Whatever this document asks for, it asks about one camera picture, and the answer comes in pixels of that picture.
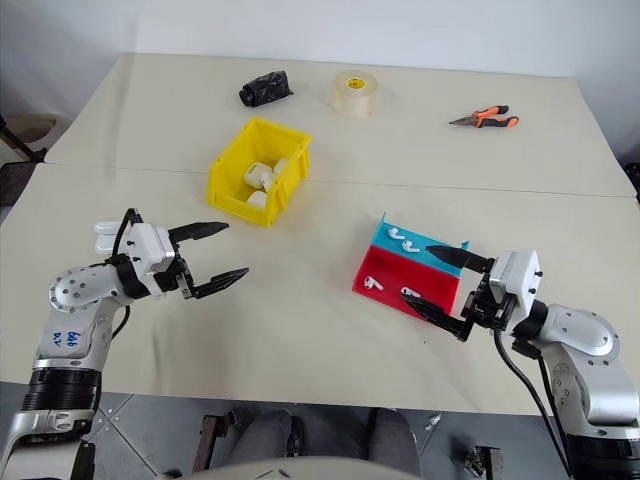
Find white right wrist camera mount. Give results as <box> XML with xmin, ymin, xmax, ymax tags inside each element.
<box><xmin>487</xmin><ymin>249</ymin><xmax>543</xmax><ymax>322</ymax></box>

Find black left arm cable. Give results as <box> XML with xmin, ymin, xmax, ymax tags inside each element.
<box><xmin>110</xmin><ymin>207</ymin><xmax>146</xmax><ymax>342</ymax></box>

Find red plastic tray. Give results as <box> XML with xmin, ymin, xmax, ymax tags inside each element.
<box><xmin>351</xmin><ymin>243</ymin><xmax>466</xmax><ymax>319</ymax></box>

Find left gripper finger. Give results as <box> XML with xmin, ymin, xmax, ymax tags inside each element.
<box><xmin>192</xmin><ymin>266</ymin><xmax>251</xmax><ymax>301</ymax></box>
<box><xmin>168</xmin><ymin>221</ymin><xmax>232</xmax><ymax>247</ymax></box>

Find clear tape roll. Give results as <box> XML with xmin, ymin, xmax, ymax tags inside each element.
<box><xmin>329</xmin><ymin>69</ymin><xmax>382</xmax><ymax>120</ymax></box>

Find brown metal bar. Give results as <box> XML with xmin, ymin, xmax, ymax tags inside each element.
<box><xmin>192</xmin><ymin>413</ymin><xmax>227</xmax><ymax>474</ymax></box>

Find yellow plastic bin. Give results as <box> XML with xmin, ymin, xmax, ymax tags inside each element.
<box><xmin>207</xmin><ymin>116</ymin><xmax>315</xmax><ymax>230</ymax></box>

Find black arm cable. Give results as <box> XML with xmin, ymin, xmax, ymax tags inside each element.
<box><xmin>110</xmin><ymin>207</ymin><xmax>146</xmax><ymax>342</ymax></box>
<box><xmin>492</xmin><ymin>327</ymin><xmax>574</xmax><ymax>480</ymax></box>

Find beige round bucket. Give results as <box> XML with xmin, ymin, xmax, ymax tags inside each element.
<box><xmin>3</xmin><ymin>113</ymin><xmax>70</xmax><ymax>162</ymax></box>

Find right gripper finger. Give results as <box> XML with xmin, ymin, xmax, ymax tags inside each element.
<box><xmin>425</xmin><ymin>244</ymin><xmax>497</xmax><ymax>275</ymax></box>
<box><xmin>399</xmin><ymin>291</ymin><xmax>471</xmax><ymax>342</ymax></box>

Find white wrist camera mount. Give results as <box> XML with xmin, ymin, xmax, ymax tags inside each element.
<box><xmin>487</xmin><ymin>249</ymin><xmax>543</xmax><ymax>322</ymax></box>
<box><xmin>121</xmin><ymin>223</ymin><xmax>178</xmax><ymax>289</ymax></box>

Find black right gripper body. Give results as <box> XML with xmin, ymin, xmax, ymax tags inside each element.
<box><xmin>456</xmin><ymin>281</ymin><xmax>517</xmax><ymax>344</ymax></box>

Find orange black pliers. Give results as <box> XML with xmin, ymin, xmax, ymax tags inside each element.
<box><xmin>447</xmin><ymin>104</ymin><xmax>521</xmax><ymax>129</ymax></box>

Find black rolled plastic bag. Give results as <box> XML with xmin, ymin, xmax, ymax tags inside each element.
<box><xmin>237</xmin><ymin>70</ymin><xmax>295</xmax><ymax>108</ymax></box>

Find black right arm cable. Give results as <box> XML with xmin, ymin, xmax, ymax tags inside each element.
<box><xmin>492</xmin><ymin>327</ymin><xmax>574</xmax><ymax>480</ymax></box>

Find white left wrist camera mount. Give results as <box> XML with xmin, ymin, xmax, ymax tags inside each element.
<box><xmin>121</xmin><ymin>223</ymin><xmax>178</xmax><ymax>289</ymax></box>

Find teal plastic tray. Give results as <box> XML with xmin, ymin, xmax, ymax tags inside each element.
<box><xmin>371</xmin><ymin>211</ymin><xmax>472</xmax><ymax>277</ymax></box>

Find dark object beside table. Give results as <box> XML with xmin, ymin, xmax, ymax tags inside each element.
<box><xmin>621</xmin><ymin>158</ymin><xmax>640</xmax><ymax>202</ymax></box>

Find pale curved robot body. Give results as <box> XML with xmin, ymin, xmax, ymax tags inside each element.
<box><xmin>167</xmin><ymin>453</ymin><xmax>437</xmax><ymax>480</ymax></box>

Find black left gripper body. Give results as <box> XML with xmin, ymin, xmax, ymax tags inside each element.
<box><xmin>148</xmin><ymin>238</ymin><xmax>199</xmax><ymax>302</ymax></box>

